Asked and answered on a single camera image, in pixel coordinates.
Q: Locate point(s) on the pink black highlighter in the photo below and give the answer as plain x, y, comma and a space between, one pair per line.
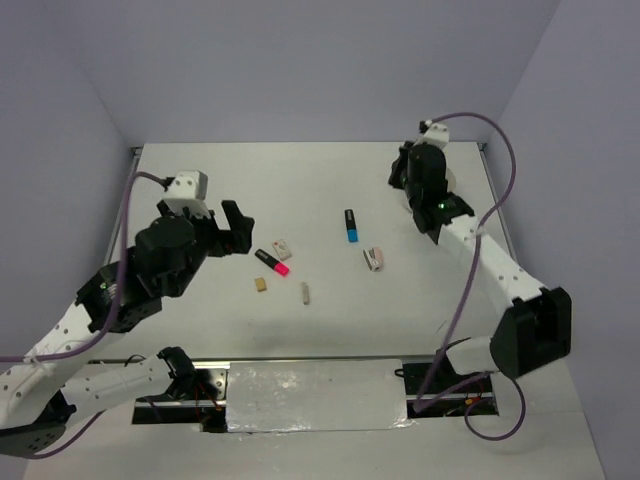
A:
273, 263

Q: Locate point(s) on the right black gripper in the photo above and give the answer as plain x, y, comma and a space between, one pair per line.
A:
394, 179

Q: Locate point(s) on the white round divided organizer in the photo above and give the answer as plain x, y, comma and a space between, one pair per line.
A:
451, 180

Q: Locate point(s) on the tan eraser cube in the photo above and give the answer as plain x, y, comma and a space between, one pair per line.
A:
260, 284

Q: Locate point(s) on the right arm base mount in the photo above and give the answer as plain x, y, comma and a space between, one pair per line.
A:
414, 370

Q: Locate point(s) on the white boxed eraser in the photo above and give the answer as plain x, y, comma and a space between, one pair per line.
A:
282, 250

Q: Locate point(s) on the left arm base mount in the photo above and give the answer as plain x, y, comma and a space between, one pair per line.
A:
201, 405

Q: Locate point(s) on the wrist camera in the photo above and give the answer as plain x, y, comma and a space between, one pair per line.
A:
186, 194
433, 133

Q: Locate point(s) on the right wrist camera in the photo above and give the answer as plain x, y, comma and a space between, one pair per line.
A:
433, 133

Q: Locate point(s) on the blue black highlighter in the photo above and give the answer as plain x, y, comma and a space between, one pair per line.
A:
351, 227

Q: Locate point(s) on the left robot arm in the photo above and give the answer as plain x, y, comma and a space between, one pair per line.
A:
42, 396

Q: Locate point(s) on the beige chalk stick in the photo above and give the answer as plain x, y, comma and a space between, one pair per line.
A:
306, 296

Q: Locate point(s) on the pink mini stapler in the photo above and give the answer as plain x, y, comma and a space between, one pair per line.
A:
374, 258

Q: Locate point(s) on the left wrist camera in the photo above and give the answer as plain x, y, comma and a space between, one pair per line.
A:
186, 194

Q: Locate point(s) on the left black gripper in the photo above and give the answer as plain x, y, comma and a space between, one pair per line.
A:
241, 227

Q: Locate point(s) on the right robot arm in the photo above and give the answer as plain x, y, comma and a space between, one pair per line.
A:
534, 323

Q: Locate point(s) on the silver foil sheet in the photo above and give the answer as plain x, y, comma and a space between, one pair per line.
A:
315, 396

